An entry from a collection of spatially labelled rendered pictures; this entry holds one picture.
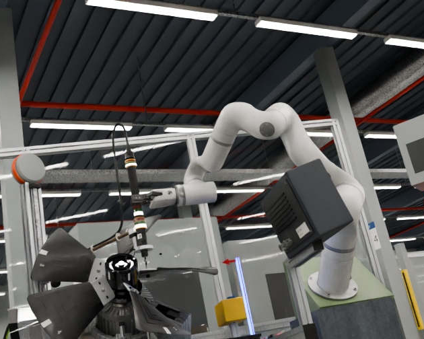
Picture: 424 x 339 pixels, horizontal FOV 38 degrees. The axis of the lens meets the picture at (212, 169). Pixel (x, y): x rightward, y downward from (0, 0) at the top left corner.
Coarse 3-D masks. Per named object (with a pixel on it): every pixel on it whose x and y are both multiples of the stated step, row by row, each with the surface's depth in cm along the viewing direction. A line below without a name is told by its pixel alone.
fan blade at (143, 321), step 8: (136, 296) 209; (136, 304) 203; (144, 304) 207; (136, 312) 198; (144, 312) 201; (152, 312) 204; (160, 312) 212; (136, 320) 195; (144, 320) 197; (152, 320) 199; (160, 320) 202; (168, 320) 208; (136, 328) 191; (144, 328) 193; (152, 328) 195; (160, 328) 197; (168, 328) 200; (176, 328) 204
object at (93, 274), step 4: (96, 260) 227; (100, 260) 227; (104, 260) 226; (96, 264) 227; (92, 268) 227; (96, 268) 226; (100, 268) 226; (104, 268) 225; (92, 272) 226; (96, 272) 226; (100, 272) 226; (104, 272) 225; (92, 276) 226; (96, 276) 226; (92, 280) 226
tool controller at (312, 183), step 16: (320, 160) 162; (288, 176) 159; (304, 176) 159; (320, 176) 160; (272, 192) 171; (288, 192) 161; (304, 192) 158; (320, 192) 159; (336, 192) 160; (272, 208) 174; (288, 208) 164; (304, 208) 157; (320, 208) 157; (336, 208) 158; (272, 224) 178; (288, 224) 167; (304, 224) 159; (320, 224) 155; (336, 224) 156; (288, 240) 170; (304, 240) 162; (288, 256) 177
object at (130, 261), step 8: (112, 256) 223; (120, 256) 224; (128, 256) 224; (104, 264) 219; (112, 264) 219; (128, 264) 219; (136, 264) 219; (112, 272) 215; (120, 272) 215; (128, 272) 216; (136, 272) 219; (112, 280) 217; (120, 280) 216; (128, 280) 217; (136, 280) 221; (112, 288) 219; (120, 288) 218; (136, 288) 224; (120, 296) 220; (128, 296) 220
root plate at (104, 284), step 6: (102, 276) 218; (96, 282) 216; (102, 282) 217; (96, 288) 215; (102, 288) 217; (108, 288) 218; (102, 294) 216; (108, 294) 217; (102, 300) 215; (108, 300) 216
